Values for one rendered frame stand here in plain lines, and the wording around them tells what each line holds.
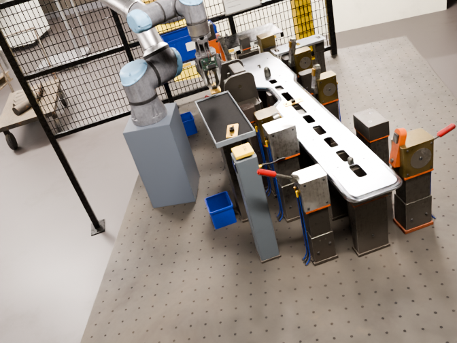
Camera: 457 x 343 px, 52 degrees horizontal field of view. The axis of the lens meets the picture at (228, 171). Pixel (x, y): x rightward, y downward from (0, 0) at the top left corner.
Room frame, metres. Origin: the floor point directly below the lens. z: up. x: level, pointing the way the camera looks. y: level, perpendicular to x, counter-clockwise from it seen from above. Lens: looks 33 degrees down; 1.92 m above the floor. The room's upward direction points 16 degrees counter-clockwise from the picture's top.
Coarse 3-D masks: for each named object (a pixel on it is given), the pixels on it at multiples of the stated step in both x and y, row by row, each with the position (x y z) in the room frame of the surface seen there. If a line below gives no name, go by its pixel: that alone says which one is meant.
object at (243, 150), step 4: (244, 144) 1.27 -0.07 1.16; (248, 144) 1.27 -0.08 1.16; (232, 148) 1.27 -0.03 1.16; (236, 148) 1.26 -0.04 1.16; (240, 148) 1.25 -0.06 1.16; (244, 148) 1.25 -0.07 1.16; (248, 148) 1.24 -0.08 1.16; (236, 152) 1.24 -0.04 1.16; (240, 152) 1.23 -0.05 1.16; (244, 152) 1.22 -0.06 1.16; (248, 152) 1.22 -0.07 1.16; (252, 152) 1.22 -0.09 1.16; (236, 156) 1.22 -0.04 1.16; (240, 156) 1.22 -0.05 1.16; (244, 156) 1.22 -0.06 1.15
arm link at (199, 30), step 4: (200, 24) 1.57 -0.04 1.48; (204, 24) 1.57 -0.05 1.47; (208, 24) 1.61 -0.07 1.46; (188, 28) 1.59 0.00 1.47; (192, 28) 1.57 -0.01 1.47; (196, 28) 1.57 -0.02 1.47; (200, 28) 1.57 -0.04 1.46; (204, 28) 1.57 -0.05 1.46; (208, 28) 1.59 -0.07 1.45; (188, 32) 1.60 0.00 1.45; (192, 32) 1.58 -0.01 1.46; (196, 32) 1.57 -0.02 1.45; (200, 32) 1.57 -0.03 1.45; (204, 32) 1.57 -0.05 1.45; (208, 32) 1.58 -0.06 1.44; (192, 36) 1.58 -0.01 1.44; (196, 36) 1.57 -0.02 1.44; (200, 36) 1.57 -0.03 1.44
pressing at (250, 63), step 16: (256, 64) 2.29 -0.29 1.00; (272, 64) 2.23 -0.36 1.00; (256, 80) 2.09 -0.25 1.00; (288, 80) 1.99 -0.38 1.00; (304, 96) 1.80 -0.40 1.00; (288, 112) 1.69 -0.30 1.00; (320, 112) 1.62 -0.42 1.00; (304, 128) 1.54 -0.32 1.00; (336, 128) 1.48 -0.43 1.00; (304, 144) 1.42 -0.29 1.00; (320, 144) 1.40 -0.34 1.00; (352, 144) 1.34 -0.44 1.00; (320, 160) 1.30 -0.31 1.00; (336, 160) 1.28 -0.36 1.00; (368, 160) 1.23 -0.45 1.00; (336, 176) 1.19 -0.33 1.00; (352, 176) 1.17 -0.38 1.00; (368, 176) 1.15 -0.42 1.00; (384, 176) 1.13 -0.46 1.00; (352, 192) 1.10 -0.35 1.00; (368, 192) 1.08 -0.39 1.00; (384, 192) 1.06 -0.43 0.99
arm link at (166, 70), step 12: (144, 36) 1.88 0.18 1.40; (156, 36) 1.89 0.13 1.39; (144, 48) 1.88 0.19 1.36; (156, 48) 1.85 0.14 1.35; (168, 48) 1.87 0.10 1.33; (156, 60) 1.83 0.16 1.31; (168, 60) 1.83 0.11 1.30; (180, 60) 1.86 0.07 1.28; (168, 72) 1.81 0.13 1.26; (180, 72) 1.86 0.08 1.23
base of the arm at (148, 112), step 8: (136, 104) 1.75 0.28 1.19; (144, 104) 1.74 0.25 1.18; (152, 104) 1.75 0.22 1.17; (160, 104) 1.78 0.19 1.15; (136, 112) 1.75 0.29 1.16; (144, 112) 1.73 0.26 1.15; (152, 112) 1.73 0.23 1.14; (160, 112) 1.75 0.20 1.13; (136, 120) 1.74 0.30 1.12; (144, 120) 1.72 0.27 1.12; (152, 120) 1.72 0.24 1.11
